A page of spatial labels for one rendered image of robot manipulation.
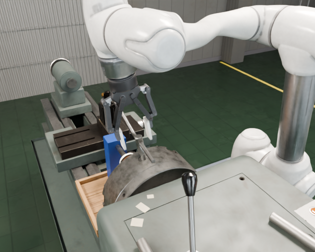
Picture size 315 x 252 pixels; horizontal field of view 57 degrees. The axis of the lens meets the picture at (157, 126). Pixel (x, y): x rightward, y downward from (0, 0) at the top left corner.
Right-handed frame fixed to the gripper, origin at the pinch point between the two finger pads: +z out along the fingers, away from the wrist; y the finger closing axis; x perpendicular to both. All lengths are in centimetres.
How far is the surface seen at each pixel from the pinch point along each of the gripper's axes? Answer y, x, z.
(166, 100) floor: -113, -252, 152
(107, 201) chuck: 14.1, 5.0, 15.8
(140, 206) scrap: 8.1, 22.5, 3.1
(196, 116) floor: -128, -196, 154
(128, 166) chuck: 4.9, 3.3, 7.4
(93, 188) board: 17, -28, 40
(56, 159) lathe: 28, -50, 34
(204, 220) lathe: -3.3, 32.3, 4.9
